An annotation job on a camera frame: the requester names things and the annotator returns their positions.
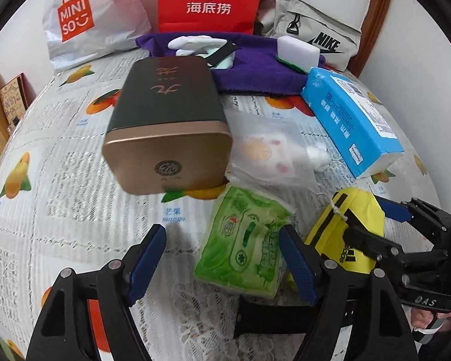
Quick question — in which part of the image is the white mannequin hand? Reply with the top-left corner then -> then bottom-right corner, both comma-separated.
168,35 -> 228,56

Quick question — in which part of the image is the blue tissue pack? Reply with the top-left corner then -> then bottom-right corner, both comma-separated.
301,67 -> 406,179

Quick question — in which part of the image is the fruit print tablecloth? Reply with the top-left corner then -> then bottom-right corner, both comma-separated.
0,54 -> 451,361

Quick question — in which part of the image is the white sponge block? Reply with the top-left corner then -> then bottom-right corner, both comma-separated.
277,35 -> 320,69

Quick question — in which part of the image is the grey waist bag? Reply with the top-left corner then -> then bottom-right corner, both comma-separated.
256,0 -> 362,70

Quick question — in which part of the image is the brown wooden door frame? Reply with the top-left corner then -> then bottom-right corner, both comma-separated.
344,0 -> 396,79

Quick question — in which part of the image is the dark green packet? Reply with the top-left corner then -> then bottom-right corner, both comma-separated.
274,54 -> 311,74

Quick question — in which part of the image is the clear plastic bag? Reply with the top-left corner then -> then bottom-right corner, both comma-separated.
225,115 -> 333,192

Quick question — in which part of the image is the white cotton ball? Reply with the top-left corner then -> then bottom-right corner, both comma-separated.
305,146 -> 330,172

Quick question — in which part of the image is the person's right hand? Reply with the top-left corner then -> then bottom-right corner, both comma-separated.
411,307 -> 437,332

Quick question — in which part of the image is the short black watch strap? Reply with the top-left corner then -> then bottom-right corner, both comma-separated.
201,42 -> 241,69

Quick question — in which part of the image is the dark green tin box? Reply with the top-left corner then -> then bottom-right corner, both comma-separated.
102,57 -> 234,195

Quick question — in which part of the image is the red paper bag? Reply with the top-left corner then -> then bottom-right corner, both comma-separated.
157,0 -> 265,35

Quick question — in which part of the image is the yellow mini pouch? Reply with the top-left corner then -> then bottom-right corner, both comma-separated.
287,187 -> 387,290

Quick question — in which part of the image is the mint green cloth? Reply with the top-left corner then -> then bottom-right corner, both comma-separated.
210,54 -> 237,71

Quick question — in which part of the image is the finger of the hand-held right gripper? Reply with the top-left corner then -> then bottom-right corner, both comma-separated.
342,225 -> 407,272
378,196 -> 451,249

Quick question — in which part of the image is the brown patterned book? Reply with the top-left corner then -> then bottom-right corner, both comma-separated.
0,74 -> 28,125

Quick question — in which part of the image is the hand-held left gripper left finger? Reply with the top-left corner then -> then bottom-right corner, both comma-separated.
26,224 -> 167,361

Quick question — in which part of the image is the purple towel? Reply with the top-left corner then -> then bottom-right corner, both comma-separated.
135,32 -> 327,94

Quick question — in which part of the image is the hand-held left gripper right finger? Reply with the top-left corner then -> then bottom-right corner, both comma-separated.
279,225 -> 419,361

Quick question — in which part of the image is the white plastic shopping bag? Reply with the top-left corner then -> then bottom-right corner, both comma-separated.
41,0 -> 153,70

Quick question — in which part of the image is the light green tissue pack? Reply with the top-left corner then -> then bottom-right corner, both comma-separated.
193,185 -> 296,299

